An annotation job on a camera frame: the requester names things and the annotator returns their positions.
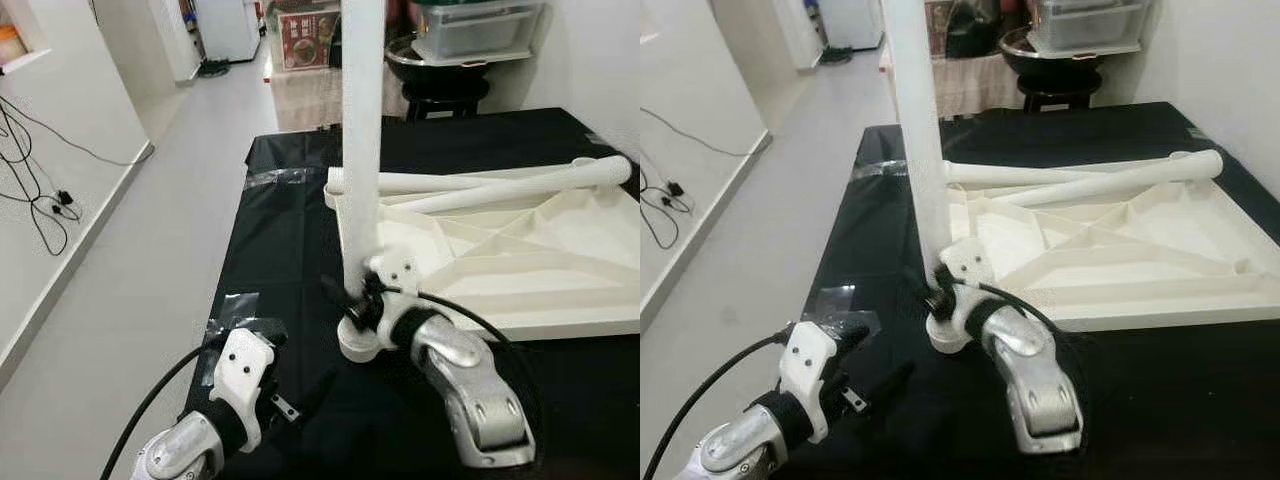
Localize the white plastic table leg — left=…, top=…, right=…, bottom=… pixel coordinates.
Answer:
left=880, top=0, right=963, bottom=276
left=325, top=168, right=521, bottom=198
left=995, top=150, right=1224, bottom=208
left=395, top=155, right=633, bottom=214
left=340, top=0, right=388, bottom=291
left=940, top=160, right=1111, bottom=189

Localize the black table cloth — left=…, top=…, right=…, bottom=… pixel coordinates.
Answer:
left=780, top=100, right=1280, bottom=480
left=180, top=105, right=641, bottom=480

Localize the clear tape strip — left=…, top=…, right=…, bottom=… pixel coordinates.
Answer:
left=245, top=167, right=319, bottom=189
left=850, top=158, right=911, bottom=179

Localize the beige tablecloth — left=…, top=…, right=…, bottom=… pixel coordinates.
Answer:
left=880, top=55, right=1021, bottom=119
left=270, top=68, right=411, bottom=131

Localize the black round stool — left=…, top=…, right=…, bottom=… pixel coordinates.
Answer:
left=1018, top=75, right=1101, bottom=113
left=400, top=80, right=486, bottom=121

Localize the white plastic table top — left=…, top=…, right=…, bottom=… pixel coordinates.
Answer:
left=325, top=160, right=641, bottom=363
left=925, top=150, right=1280, bottom=353

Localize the red printed box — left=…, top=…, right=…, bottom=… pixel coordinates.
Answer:
left=925, top=0, right=951, bottom=56
left=275, top=5, right=343, bottom=73

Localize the black bag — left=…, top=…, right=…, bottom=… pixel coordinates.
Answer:
left=945, top=0, right=1006, bottom=59
left=385, top=0, right=421, bottom=46

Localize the white fridge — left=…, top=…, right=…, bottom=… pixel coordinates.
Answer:
left=193, top=0, right=263, bottom=63
left=810, top=0, right=886, bottom=51

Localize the clear plastic storage box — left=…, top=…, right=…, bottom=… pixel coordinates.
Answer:
left=415, top=3, right=546, bottom=61
left=1030, top=0, right=1151, bottom=53

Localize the green round lid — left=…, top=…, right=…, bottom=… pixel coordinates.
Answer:
left=410, top=0, right=546, bottom=11

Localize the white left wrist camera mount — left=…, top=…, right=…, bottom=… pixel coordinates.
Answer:
left=215, top=328, right=276, bottom=451
left=780, top=320, right=839, bottom=443

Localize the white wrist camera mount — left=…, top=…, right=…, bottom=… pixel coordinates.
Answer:
left=215, top=328, right=276, bottom=451
left=938, top=240, right=991, bottom=336
left=365, top=250, right=419, bottom=346
left=780, top=320, right=839, bottom=443

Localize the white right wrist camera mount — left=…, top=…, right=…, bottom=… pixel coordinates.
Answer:
left=938, top=240, right=991, bottom=336
left=365, top=250, right=419, bottom=346

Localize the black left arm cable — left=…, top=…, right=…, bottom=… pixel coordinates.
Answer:
left=98, top=340, right=226, bottom=480
left=645, top=332, right=791, bottom=480

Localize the looped black cable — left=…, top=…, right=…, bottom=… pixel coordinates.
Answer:
left=640, top=165, right=696, bottom=251
left=0, top=105, right=83, bottom=256

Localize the thin black cable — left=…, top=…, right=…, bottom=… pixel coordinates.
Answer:
left=640, top=108, right=771, bottom=159
left=0, top=95, right=153, bottom=166

